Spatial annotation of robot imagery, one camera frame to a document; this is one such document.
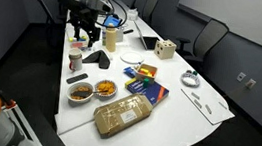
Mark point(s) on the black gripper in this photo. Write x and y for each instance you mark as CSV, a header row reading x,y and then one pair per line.
x,y
85,18

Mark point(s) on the white tissue box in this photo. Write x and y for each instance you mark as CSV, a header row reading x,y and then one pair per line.
x,y
132,14

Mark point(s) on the open grey laptop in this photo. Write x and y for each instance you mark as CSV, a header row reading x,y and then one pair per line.
x,y
150,42

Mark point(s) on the clear plastic bin with toys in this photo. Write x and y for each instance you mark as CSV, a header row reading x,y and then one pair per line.
x,y
78,44

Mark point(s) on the cream plastic bottle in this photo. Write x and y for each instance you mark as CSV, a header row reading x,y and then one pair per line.
x,y
110,40

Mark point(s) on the black cloth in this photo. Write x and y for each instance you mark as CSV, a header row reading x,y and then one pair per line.
x,y
100,59

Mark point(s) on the blue screen tablet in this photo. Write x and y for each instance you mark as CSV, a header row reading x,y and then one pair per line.
x,y
112,21

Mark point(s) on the black office chair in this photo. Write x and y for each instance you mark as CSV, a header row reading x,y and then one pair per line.
x,y
49,16

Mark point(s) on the black remote control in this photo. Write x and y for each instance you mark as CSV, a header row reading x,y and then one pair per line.
x,y
77,78

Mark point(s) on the white round plate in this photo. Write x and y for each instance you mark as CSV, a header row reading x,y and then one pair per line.
x,y
131,57

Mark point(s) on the small bowl with orange snacks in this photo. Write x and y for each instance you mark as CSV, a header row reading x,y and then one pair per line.
x,y
106,87

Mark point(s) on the blue packet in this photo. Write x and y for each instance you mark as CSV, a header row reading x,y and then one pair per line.
x,y
129,71

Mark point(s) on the dark spoon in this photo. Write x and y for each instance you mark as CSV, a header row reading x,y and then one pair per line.
x,y
83,93

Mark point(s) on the white bowl with cereal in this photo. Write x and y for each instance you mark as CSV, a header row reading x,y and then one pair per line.
x,y
71,96

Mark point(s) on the grey mesh office chair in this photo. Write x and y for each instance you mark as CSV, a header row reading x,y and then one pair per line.
x,y
209,37
150,6

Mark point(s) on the small wooden tray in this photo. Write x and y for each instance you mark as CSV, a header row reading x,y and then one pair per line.
x,y
154,69

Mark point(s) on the green cylinder block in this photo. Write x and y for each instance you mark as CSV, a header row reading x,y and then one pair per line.
x,y
146,83

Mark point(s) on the wooden cube with holes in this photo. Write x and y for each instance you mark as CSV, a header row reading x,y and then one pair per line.
x,y
165,50

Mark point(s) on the blue book with orange stripe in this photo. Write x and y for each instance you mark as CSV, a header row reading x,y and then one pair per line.
x,y
153,92

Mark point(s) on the white stand with red clamp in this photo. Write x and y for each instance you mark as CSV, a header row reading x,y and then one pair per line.
x,y
21,120

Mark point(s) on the small green object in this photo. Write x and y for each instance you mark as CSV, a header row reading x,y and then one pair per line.
x,y
194,72

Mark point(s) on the flat white board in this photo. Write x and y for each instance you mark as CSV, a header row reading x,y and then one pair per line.
x,y
213,115

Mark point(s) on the white wall outlet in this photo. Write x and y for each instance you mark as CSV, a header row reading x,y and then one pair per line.
x,y
241,76

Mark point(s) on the wall mounted whiteboard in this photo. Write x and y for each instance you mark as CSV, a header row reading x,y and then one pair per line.
x,y
245,16

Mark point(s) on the beige wall outlet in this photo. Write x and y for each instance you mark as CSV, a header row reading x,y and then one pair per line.
x,y
250,83

